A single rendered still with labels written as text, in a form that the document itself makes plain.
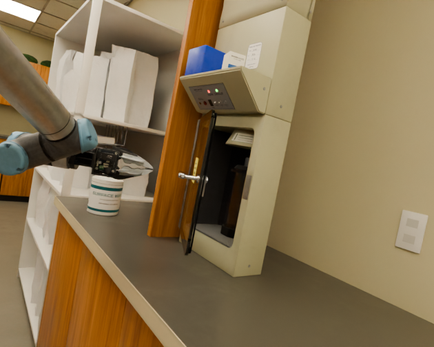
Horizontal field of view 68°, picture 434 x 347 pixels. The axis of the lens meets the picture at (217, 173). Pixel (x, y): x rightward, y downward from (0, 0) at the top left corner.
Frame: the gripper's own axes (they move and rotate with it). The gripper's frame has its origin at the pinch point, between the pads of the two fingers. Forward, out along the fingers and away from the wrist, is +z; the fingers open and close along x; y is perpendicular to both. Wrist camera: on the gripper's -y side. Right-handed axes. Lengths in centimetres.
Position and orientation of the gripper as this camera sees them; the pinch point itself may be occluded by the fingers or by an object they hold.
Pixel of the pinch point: (148, 168)
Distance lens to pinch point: 94.0
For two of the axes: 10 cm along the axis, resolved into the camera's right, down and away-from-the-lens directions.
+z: 9.7, 1.8, 1.8
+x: 1.9, -9.8, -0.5
